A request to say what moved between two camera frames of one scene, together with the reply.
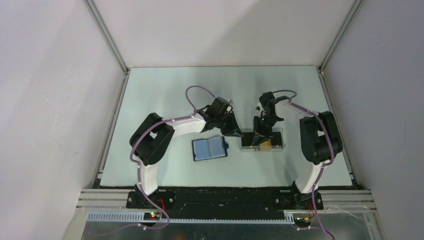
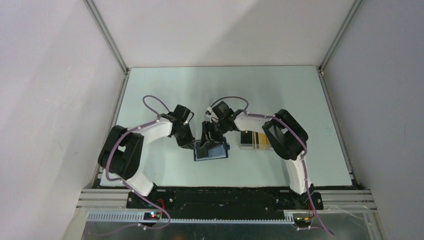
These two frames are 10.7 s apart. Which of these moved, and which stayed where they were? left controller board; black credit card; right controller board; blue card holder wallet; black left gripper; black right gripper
Moved: black right gripper; black credit card; black left gripper
Stayed: left controller board; right controller board; blue card holder wallet
